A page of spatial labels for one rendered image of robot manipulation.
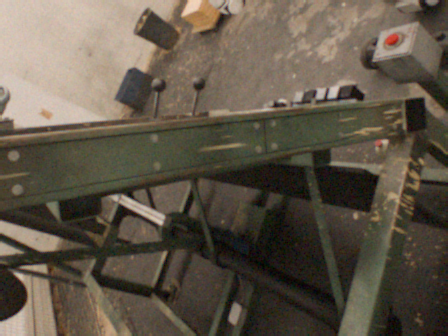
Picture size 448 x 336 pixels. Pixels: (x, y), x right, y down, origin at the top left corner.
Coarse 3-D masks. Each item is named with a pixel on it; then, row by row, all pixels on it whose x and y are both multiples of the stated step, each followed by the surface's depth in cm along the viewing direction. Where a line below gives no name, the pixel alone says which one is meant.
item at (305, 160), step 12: (300, 156) 94; (312, 156) 91; (324, 156) 96; (240, 168) 88; (168, 180) 78; (180, 180) 80; (108, 192) 71; (120, 192) 73; (48, 204) 70; (60, 204) 66; (72, 204) 67; (84, 204) 68; (96, 204) 66; (60, 216) 64; (72, 216) 64; (84, 216) 63; (96, 216) 63
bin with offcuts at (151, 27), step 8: (144, 16) 566; (152, 16) 548; (136, 24) 584; (144, 24) 542; (152, 24) 548; (160, 24) 555; (168, 24) 569; (136, 32) 578; (144, 32) 552; (152, 32) 553; (160, 32) 557; (168, 32) 563; (176, 32) 574; (152, 40) 566; (160, 40) 565; (168, 40) 568; (176, 40) 572; (168, 48) 579
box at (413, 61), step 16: (384, 32) 113; (416, 32) 104; (400, 48) 106; (416, 48) 104; (432, 48) 109; (384, 64) 112; (400, 64) 109; (416, 64) 106; (432, 64) 109; (400, 80) 117; (416, 80) 114; (432, 80) 110
